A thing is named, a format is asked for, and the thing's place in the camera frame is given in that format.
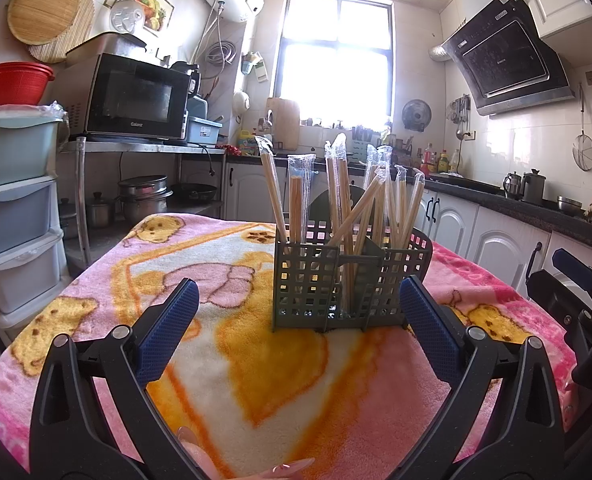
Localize plastic drawer tower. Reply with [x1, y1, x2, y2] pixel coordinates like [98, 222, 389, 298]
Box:
[0, 105, 69, 331]

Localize clear plastic dome lid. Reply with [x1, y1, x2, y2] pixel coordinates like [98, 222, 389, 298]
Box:
[110, 0, 149, 36]

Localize wall-mounted holder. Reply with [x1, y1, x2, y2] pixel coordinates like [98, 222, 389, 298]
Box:
[241, 50, 267, 83]

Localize blue plastic box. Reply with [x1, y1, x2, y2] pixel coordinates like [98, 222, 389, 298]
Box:
[186, 115, 224, 145]

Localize steel shelf rack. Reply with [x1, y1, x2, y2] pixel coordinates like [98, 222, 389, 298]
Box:
[58, 137, 227, 281]

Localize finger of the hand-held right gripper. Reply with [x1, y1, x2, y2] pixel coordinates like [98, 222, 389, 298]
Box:
[551, 249, 592, 291]
[526, 270, 584, 333]

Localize steel lidded canister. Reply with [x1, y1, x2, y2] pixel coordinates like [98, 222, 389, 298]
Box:
[521, 169, 547, 206]

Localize black range hood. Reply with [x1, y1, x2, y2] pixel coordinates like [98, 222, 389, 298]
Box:
[441, 0, 577, 117]

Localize pink printed blanket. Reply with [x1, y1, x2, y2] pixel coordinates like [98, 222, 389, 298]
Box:
[0, 212, 579, 480]

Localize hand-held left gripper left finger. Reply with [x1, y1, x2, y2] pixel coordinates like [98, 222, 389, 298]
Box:
[28, 277, 211, 480]

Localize person's left hand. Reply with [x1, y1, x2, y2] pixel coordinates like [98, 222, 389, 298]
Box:
[176, 425, 317, 480]

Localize white lower kitchen cabinets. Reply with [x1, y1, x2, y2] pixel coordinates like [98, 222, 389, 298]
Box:
[223, 157, 592, 301]

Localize wire mesh strainer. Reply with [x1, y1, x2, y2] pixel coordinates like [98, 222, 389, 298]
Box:
[571, 82, 592, 172]

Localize black wok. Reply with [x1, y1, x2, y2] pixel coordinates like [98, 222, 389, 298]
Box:
[171, 182, 219, 206]

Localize cluster of condiment bottles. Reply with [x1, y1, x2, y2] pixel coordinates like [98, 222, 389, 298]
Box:
[418, 142, 464, 176]

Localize hanging kitchen utensils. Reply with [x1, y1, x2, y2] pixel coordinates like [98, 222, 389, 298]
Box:
[448, 94, 472, 141]

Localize fruit wall poster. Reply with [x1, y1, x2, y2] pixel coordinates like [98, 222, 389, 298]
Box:
[103, 0, 175, 38]

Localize wooden cutting board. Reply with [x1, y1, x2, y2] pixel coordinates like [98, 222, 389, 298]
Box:
[266, 97, 301, 151]

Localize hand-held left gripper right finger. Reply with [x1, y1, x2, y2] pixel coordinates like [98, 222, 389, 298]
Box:
[391, 275, 567, 480]

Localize black kettle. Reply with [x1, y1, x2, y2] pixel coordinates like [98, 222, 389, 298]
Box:
[170, 60, 203, 98]

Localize black kitchen countertop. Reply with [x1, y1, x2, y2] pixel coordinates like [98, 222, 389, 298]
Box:
[226, 150, 592, 256]

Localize pale green knife rack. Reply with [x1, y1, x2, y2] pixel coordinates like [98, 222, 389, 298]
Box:
[351, 125, 377, 161]

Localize round bamboo mat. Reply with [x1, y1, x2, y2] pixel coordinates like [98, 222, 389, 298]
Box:
[28, 0, 96, 64]

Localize stacked steel pots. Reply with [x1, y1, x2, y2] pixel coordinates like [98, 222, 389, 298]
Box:
[117, 175, 174, 226]

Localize green perforated utensil holder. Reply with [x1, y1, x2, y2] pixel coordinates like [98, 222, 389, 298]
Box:
[272, 192, 434, 333]

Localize bunch of wooden chopsticks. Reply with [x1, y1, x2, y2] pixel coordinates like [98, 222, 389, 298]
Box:
[253, 132, 427, 318]

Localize coiled grey hose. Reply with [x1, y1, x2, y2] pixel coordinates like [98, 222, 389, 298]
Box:
[203, 40, 239, 68]

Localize small steel teapot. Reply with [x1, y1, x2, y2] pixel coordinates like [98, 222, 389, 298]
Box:
[502, 171, 523, 200]

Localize black gas stove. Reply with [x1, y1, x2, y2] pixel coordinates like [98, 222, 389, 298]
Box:
[426, 172, 504, 196]

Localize small lidded steel pot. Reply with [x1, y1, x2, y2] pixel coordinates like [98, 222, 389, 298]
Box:
[86, 191, 116, 228]

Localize black microwave oven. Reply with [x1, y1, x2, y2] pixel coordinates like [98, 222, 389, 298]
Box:
[68, 52, 191, 143]

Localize round bamboo tray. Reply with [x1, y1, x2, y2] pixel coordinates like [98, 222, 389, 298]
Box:
[7, 0, 81, 45]

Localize round grey wall fan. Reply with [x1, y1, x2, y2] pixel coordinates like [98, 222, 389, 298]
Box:
[402, 99, 433, 133]

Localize kitchen window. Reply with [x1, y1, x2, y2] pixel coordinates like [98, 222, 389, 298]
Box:
[273, 0, 394, 128]

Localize red plastic basin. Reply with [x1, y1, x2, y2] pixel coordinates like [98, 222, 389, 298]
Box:
[0, 62, 55, 108]

